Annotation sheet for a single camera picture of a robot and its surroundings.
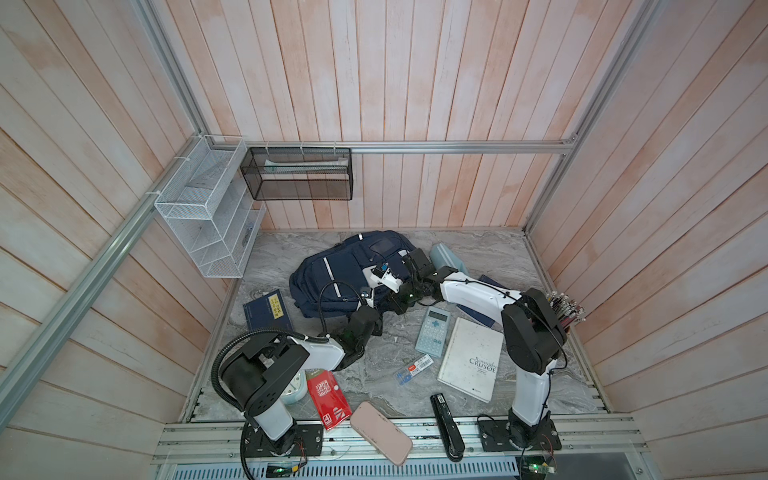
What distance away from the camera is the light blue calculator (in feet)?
2.93

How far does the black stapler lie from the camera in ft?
2.30

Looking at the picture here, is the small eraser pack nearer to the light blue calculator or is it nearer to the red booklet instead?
the light blue calculator

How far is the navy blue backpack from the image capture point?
0.91m

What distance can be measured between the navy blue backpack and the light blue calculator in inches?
9.2

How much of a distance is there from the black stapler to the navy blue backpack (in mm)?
367
